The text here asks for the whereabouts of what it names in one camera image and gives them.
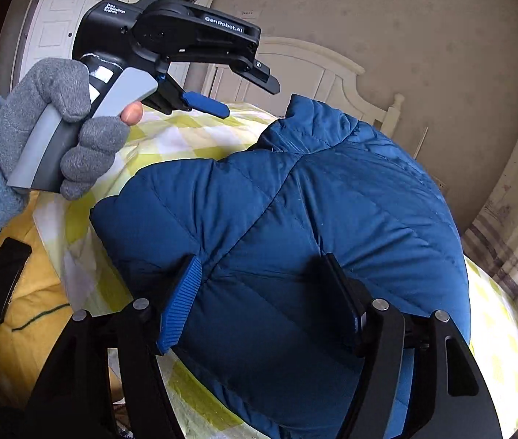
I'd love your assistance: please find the thin white pole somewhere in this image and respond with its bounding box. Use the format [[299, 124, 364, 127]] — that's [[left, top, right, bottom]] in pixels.
[[414, 127, 430, 158]]

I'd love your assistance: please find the blue quilted jacket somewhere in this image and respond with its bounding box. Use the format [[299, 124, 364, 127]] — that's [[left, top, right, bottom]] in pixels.
[[90, 94, 472, 439]]

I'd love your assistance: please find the person's left hand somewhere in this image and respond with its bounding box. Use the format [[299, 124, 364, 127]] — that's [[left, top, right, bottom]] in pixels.
[[0, 58, 144, 200]]

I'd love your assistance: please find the white wooden headboard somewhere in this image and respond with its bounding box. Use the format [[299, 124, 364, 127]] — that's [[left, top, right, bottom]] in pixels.
[[201, 37, 406, 140]]

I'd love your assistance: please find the black smartphone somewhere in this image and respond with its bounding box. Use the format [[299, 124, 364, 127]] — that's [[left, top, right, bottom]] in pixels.
[[0, 237, 33, 325]]

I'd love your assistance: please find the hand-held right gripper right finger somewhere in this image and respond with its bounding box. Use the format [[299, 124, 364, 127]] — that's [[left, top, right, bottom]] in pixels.
[[320, 253, 503, 439]]

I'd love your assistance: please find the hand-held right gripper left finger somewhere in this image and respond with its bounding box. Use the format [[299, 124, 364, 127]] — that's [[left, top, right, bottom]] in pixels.
[[25, 255, 203, 439]]

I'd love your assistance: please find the yellow checkered bed sheet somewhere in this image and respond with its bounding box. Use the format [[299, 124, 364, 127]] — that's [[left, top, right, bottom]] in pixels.
[[35, 100, 518, 439]]

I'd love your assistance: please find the printed curtain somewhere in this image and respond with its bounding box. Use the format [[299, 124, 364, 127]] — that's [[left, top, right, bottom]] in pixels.
[[462, 14, 518, 298]]

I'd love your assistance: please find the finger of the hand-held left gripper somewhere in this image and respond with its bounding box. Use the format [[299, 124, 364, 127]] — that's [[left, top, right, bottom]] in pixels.
[[142, 73, 231, 118], [229, 54, 281, 96]]

